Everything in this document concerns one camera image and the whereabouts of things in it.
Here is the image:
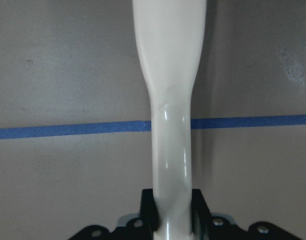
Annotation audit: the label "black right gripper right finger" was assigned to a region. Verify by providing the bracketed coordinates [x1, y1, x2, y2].
[192, 189, 299, 240]

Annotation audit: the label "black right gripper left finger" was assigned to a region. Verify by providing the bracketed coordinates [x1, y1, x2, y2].
[70, 189, 159, 240]

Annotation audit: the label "beige hand brush black bristles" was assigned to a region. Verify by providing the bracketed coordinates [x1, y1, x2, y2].
[132, 0, 207, 240]

